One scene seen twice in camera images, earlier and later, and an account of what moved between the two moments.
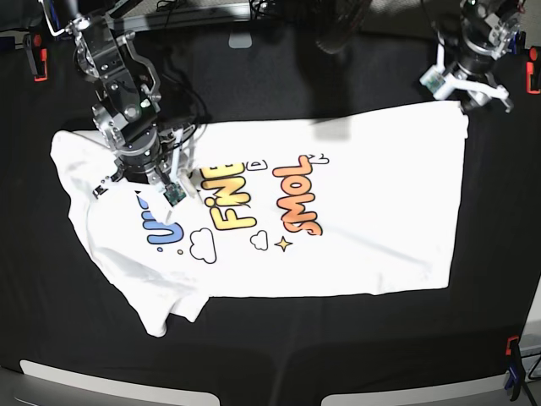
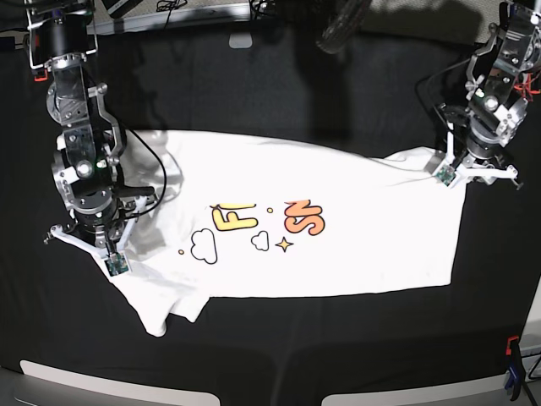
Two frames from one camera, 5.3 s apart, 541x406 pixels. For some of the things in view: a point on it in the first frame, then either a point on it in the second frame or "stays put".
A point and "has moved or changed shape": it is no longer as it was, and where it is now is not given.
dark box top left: [124, 8] stays put
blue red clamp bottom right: [516, 376] stays put
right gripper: [466, 57] to [483, 143]
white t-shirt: [322, 205] has moved or changed shape
